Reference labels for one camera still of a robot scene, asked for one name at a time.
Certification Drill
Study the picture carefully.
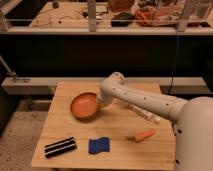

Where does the orange ceramic bowl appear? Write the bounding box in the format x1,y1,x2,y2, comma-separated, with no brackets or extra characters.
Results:
70,92,100,121

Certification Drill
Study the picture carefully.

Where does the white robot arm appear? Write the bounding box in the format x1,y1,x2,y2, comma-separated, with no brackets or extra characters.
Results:
97,72,213,171

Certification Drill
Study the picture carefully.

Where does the white tube bottle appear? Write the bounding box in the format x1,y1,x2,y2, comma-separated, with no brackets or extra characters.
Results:
128,105,160,123

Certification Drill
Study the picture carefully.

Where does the blue sponge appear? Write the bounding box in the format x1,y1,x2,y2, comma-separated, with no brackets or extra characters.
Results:
88,137,110,154

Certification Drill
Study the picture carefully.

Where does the orange toy carrot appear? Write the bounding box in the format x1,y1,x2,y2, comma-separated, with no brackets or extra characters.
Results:
126,129,155,143

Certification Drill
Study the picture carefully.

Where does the black object on shelf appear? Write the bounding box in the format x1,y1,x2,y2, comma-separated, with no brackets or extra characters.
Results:
111,12,134,27

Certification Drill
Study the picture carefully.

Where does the black white striped block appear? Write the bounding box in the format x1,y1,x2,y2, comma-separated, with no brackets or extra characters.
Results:
44,137,77,158

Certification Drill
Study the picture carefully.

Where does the orange box on shelf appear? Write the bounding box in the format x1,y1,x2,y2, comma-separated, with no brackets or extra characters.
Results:
135,9,174,27

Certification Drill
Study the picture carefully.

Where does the grey metal clamp rod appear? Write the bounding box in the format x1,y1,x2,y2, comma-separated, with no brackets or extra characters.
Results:
0,54,31,84

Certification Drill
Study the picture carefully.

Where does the grey metal bench rail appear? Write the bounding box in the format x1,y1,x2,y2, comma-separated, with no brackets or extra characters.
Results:
1,77,213,96

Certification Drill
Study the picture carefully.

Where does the white vertical post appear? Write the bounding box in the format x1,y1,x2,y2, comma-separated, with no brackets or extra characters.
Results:
87,0,96,32

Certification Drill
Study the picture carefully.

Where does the blue hanging cable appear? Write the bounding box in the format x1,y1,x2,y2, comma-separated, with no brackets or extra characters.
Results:
166,30,180,96

